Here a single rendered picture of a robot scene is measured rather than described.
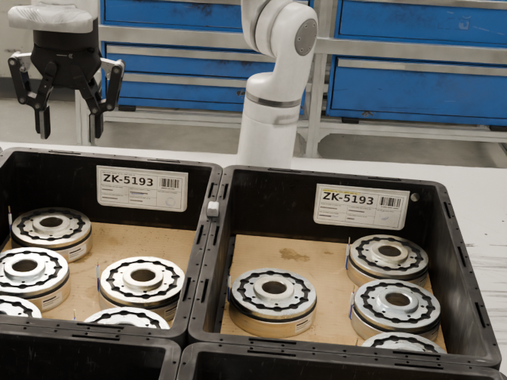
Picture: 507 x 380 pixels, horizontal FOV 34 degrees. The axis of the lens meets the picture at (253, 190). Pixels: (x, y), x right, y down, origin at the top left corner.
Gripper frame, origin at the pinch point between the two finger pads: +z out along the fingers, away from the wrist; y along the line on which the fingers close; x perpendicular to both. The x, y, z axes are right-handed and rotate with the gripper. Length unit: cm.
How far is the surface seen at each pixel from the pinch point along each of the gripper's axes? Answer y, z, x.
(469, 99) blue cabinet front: -93, 59, -191
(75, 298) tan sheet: -3.1, 17.2, 11.5
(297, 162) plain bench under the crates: -30, 30, -62
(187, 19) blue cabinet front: 8, 36, -185
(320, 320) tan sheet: -32.5, 17.2, 11.9
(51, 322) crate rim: -5.7, 7.2, 30.2
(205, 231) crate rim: -18.3, 7.2, 10.4
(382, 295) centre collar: -39.5, 13.5, 11.1
